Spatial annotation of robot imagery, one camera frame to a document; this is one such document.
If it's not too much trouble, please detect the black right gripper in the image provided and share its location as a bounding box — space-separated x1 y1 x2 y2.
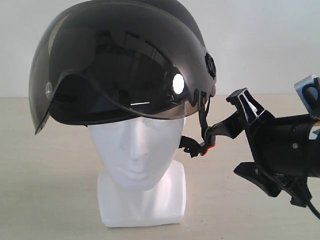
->
205 87 315 208

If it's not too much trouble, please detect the black helmet with tinted visor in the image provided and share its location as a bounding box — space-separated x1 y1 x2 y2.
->
28 0 217 157

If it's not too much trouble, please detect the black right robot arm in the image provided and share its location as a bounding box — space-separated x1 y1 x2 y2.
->
204 88 320 208

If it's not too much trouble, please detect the white mannequin head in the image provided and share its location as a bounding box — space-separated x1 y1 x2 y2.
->
88 117 187 228

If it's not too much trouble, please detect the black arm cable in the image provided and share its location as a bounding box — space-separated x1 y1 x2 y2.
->
303 174 320 222

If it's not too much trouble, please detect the blue white wrist camera mount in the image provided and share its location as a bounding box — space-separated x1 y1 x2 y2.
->
294 74 320 117

